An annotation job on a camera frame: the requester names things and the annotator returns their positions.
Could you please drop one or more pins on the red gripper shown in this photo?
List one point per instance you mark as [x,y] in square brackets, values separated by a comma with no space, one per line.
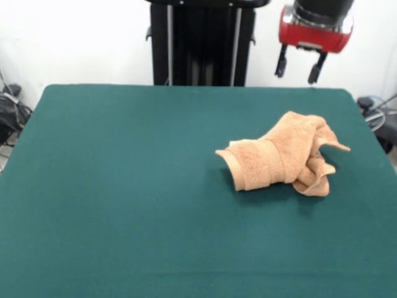
[310,35]

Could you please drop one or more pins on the tan terry towel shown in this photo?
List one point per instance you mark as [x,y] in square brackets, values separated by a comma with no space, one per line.
[266,158]

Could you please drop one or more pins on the dark green table cloth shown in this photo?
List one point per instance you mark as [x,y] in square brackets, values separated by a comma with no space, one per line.
[93,223]

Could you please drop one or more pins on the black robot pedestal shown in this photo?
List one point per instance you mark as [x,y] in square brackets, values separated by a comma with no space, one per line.
[201,46]

